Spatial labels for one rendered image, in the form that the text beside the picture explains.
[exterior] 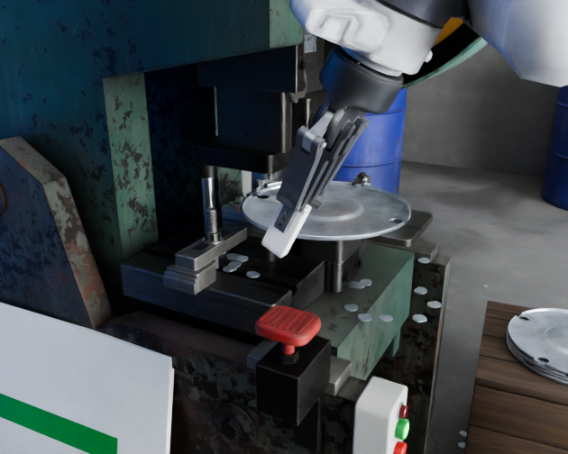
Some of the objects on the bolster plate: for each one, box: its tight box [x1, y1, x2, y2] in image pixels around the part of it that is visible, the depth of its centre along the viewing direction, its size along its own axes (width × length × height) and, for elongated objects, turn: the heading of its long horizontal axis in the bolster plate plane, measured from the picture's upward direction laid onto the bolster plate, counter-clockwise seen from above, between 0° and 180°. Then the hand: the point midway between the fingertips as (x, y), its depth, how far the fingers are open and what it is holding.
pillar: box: [201, 177, 215, 231], centre depth 99 cm, size 2×2×14 cm
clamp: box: [163, 208, 247, 295], centre depth 91 cm, size 6×17×10 cm, turn 151°
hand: (285, 225), depth 63 cm, fingers closed
